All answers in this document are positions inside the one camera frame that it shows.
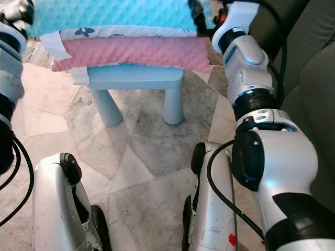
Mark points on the silver left robot leg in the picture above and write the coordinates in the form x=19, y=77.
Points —
x=57, y=209

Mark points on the pink dotted pillow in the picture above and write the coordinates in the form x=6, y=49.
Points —
x=136, y=52

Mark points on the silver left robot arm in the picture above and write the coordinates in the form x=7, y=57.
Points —
x=8, y=68

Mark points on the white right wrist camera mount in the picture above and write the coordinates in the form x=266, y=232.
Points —
x=241, y=18

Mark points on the small light blue stool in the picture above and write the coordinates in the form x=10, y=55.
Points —
x=136, y=77

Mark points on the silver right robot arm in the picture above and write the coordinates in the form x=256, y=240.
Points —
x=251, y=68

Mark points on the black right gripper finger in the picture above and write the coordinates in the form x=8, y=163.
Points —
x=199, y=13

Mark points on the teal dotted pillow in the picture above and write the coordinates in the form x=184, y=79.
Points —
x=115, y=15

